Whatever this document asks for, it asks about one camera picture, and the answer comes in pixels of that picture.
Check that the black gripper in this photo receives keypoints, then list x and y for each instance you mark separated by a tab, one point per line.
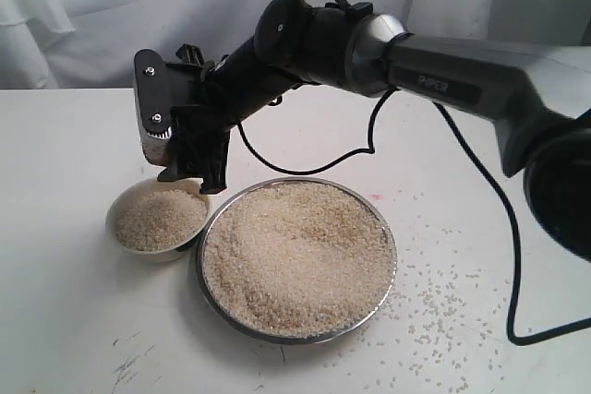
220	96

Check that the large steel plate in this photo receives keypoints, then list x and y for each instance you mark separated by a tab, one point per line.
203	283

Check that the white ceramic bowl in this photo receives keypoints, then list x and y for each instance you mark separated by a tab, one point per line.
138	190

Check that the rice heap on plate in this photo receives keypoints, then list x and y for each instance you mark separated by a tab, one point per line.
300	255

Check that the brown wooden cup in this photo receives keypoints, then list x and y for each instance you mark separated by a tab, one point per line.
156	151

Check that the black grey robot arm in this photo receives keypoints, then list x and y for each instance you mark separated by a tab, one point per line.
536	97

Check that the uncooked white rice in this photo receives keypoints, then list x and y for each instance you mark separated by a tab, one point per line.
160	220

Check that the spilled rice grains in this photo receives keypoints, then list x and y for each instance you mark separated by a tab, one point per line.
442	330

